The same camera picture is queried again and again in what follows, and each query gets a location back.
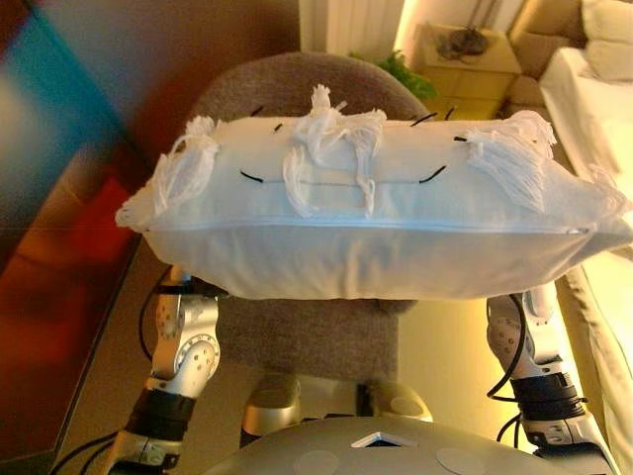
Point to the white bed sheet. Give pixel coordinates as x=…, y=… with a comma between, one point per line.
x=583, y=109

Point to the grey robot torso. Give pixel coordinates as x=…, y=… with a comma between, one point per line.
x=395, y=460

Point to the green potted plant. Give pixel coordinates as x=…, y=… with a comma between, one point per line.
x=415, y=81

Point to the silver robot leg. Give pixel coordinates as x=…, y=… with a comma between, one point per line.
x=395, y=401
x=272, y=401

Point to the iridescent glossy panel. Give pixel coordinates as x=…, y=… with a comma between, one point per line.
x=49, y=247

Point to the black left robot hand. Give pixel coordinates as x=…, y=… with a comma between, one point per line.
x=188, y=291

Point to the white tasselled cushion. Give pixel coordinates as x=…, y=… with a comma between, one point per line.
x=346, y=257

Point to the silver right robot leg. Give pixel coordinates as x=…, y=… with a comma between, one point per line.
x=395, y=401

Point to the beige tufted headboard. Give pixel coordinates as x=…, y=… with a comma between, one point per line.
x=539, y=39

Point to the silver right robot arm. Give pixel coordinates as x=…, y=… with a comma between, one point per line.
x=539, y=391

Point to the silver left robot leg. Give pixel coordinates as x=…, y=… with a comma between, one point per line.
x=272, y=401

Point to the grey upholstered armchair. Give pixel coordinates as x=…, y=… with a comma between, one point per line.
x=306, y=336

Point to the white curtain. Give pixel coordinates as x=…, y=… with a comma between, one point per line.
x=346, y=25

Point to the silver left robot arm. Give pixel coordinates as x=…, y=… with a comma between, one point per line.
x=190, y=356

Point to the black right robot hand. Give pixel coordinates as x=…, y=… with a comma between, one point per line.
x=541, y=304

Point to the beige wooden nightstand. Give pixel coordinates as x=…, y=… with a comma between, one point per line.
x=460, y=79

